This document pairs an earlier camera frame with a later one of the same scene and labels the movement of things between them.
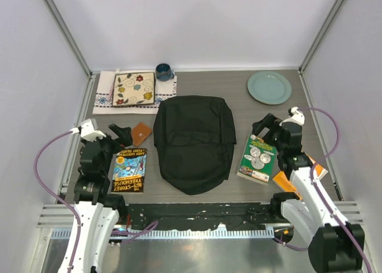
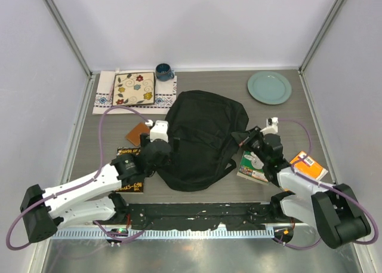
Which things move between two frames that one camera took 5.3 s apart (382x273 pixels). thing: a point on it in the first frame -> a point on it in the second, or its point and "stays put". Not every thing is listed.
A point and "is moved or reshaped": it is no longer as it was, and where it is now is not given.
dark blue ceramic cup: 163,72 stays put
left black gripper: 124,133 -> 167,159
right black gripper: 269,121 -> 245,138
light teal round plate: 270,88 stays put
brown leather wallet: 140,132 stays put
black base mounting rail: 196,216 stays put
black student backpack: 194,135 is moved or reshaped
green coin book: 257,160 stays put
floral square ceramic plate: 133,88 stays put
